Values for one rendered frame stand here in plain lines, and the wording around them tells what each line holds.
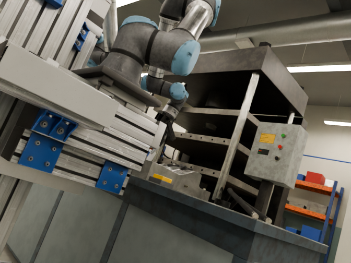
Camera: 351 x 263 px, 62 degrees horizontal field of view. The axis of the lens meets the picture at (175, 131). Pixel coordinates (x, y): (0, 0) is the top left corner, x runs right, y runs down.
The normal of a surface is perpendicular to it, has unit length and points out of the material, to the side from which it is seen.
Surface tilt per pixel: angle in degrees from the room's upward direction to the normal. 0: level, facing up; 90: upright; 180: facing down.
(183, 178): 90
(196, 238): 90
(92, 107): 90
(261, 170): 90
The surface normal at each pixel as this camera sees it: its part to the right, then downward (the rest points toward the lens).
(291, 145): -0.65, -0.37
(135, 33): -0.02, -0.21
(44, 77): 0.67, 0.09
